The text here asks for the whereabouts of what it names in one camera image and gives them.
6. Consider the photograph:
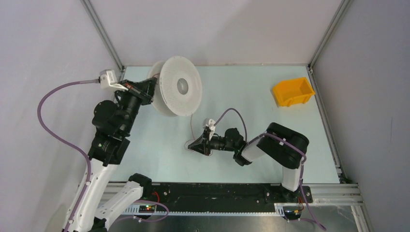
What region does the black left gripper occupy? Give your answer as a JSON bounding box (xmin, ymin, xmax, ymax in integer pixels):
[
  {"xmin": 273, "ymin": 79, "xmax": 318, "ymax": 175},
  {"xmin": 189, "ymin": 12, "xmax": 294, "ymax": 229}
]
[{"xmin": 114, "ymin": 77, "xmax": 157, "ymax": 135}]

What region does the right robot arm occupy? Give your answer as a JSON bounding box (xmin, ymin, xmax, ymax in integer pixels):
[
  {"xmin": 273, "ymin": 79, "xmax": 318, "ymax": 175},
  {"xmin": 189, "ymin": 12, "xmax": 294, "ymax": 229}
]
[{"xmin": 188, "ymin": 122, "xmax": 309, "ymax": 202}]

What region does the corner aluminium post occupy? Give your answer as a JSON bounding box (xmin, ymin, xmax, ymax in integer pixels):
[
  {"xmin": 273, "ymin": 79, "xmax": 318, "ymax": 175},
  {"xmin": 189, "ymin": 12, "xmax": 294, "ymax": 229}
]
[
  {"xmin": 308, "ymin": 0, "xmax": 353, "ymax": 70},
  {"xmin": 80, "ymin": 0, "xmax": 125, "ymax": 71}
]

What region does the white plastic cable spool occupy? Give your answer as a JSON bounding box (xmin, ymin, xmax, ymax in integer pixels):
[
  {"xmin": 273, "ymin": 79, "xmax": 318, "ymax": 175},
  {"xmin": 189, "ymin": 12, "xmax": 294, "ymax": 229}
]
[{"xmin": 147, "ymin": 56, "xmax": 203, "ymax": 117}]

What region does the orange plastic bin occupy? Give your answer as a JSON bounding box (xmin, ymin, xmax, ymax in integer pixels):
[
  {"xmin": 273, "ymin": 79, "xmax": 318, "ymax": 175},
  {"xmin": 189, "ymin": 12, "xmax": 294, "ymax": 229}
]
[{"xmin": 272, "ymin": 77, "xmax": 316, "ymax": 107}]

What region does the left corner aluminium post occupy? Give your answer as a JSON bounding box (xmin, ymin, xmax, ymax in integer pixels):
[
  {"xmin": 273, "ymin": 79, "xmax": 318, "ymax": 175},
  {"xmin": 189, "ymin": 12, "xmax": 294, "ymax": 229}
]
[{"xmin": 80, "ymin": 0, "xmax": 125, "ymax": 71}]

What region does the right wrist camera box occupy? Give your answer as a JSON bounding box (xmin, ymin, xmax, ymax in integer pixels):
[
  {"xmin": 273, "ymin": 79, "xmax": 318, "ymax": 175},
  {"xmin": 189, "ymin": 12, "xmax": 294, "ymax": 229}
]
[{"xmin": 204, "ymin": 118, "xmax": 216, "ymax": 141}]

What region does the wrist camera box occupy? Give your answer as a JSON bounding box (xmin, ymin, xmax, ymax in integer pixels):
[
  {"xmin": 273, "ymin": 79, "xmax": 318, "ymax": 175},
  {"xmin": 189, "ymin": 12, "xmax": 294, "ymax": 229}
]
[
  {"xmin": 204, "ymin": 118, "xmax": 216, "ymax": 141},
  {"xmin": 99, "ymin": 69, "xmax": 128, "ymax": 92}
]

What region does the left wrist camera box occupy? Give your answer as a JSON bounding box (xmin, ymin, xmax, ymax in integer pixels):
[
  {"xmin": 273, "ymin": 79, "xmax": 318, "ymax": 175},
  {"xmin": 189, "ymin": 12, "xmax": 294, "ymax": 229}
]
[{"xmin": 99, "ymin": 69, "xmax": 128, "ymax": 92}]

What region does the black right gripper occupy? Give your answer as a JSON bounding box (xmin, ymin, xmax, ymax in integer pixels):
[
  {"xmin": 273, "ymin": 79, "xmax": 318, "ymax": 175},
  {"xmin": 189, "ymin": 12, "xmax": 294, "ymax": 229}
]
[{"xmin": 188, "ymin": 129, "xmax": 236, "ymax": 156}]

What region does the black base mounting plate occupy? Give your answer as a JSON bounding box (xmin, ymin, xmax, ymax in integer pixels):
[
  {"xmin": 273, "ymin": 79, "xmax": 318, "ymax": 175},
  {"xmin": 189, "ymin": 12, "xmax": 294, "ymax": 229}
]
[{"xmin": 145, "ymin": 183, "xmax": 297, "ymax": 213}]

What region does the right controller board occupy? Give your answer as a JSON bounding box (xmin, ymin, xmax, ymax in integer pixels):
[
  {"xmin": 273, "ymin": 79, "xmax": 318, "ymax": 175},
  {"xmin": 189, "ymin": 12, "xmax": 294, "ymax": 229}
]
[{"xmin": 283, "ymin": 210, "xmax": 302, "ymax": 221}]

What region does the right corner aluminium post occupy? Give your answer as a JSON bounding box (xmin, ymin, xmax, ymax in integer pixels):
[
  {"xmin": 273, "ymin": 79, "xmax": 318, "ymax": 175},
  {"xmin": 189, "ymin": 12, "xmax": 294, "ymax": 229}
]
[{"xmin": 308, "ymin": 0, "xmax": 353, "ymax": 70}]

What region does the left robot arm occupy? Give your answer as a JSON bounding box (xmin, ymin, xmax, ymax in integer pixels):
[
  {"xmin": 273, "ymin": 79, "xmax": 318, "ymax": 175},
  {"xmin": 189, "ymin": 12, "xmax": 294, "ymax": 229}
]
[{"xmin": 63, "ymin": 77, "xmax": 157, "ymax": 232}]

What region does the thin red wire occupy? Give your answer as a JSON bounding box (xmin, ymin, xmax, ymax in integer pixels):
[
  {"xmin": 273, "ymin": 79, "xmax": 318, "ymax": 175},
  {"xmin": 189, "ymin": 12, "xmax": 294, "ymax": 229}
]
[{"xmin": 184, "ymin": 114, "xmax": 212, "ymax": 157}]

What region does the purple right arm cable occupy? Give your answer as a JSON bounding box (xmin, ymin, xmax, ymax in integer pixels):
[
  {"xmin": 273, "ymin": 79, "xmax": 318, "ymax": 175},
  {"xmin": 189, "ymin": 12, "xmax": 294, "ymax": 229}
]
[{"xmin": 213, "ymin": 107, "xmax": 327, "ymax": 232}]

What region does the left controller board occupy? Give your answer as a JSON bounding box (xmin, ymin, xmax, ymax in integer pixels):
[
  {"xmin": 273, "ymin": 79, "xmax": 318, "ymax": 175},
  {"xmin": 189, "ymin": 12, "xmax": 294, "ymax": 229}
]
[{"xmin": 138, "ymin": 204, "xmax": 156, "ymax": 214}]

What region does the controller board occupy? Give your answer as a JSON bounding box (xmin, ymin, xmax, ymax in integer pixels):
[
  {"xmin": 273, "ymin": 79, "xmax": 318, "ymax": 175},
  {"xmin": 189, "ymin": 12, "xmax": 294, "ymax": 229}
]
[
  {"xmin": 283, "ymin": 210, "xmax": 302, "ymax": 221},
  {"xmin": 138, "ymin": 204, "xmax": 156, "ymax": 214}
]

